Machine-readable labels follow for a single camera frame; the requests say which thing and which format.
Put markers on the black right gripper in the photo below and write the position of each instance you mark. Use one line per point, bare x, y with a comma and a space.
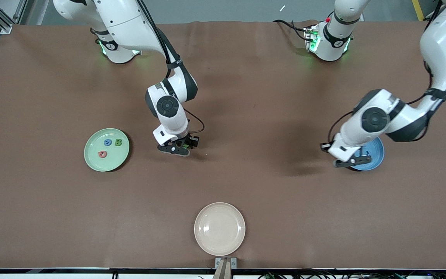
188, 142

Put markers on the green foam letter N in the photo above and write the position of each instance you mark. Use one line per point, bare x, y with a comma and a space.
184, 146

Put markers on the green foam letter B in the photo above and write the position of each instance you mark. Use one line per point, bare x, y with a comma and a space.
118, 142

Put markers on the blue foam letter G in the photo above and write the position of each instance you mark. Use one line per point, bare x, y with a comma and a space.
108, 140

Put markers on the red foam letter Q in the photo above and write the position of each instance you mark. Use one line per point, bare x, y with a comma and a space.
99, 154

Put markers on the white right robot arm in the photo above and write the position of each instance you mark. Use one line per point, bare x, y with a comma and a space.
130, 23

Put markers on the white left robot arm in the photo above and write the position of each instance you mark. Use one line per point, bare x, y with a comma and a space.
443, 42

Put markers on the blue plate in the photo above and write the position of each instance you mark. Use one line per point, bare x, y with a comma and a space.
376, 155

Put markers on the brown table cover sheet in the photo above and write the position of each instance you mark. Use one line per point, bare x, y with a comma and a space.
246, 186

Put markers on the light green plate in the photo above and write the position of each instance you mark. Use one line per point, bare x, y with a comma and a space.
108, 164

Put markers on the beige plate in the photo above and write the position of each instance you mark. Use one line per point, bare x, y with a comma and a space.
219, 228

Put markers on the yellow floor tape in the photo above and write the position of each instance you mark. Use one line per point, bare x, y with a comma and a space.
417, 8

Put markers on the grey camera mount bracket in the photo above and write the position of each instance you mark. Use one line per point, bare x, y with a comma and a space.
218, 263

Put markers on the beige camera pole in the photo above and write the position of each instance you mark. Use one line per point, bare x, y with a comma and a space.
223, 273

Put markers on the black table edge rail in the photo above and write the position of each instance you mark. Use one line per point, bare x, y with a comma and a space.
52, 270

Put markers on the grey frame strut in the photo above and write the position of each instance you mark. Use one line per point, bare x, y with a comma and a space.
21, 9

